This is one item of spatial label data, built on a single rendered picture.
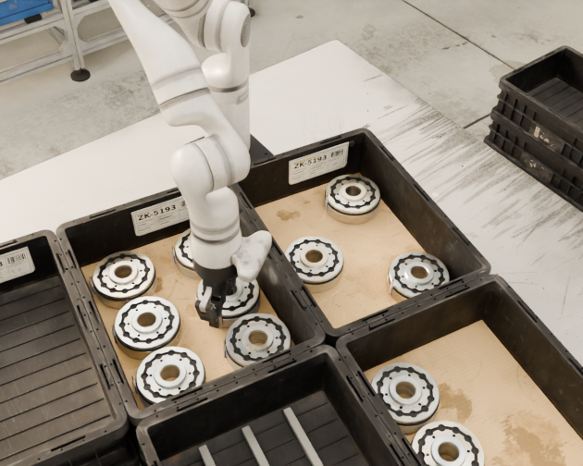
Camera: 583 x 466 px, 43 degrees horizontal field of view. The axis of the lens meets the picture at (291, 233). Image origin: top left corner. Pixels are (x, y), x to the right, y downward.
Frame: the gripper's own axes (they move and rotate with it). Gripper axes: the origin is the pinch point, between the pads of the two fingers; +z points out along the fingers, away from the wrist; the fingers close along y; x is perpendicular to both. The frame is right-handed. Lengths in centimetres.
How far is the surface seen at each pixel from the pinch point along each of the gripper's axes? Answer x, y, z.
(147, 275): -14.0, -1.9, -0.6
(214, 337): 0.4, 4.5, 2.3
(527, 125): 46, -111, 35
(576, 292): 58, -36, 15
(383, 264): 22.6, -19.5, 2.2
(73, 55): -126, -148, 73
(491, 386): 44.1, -0.9, 2.2
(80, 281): -19.9, 7.7, -7.6
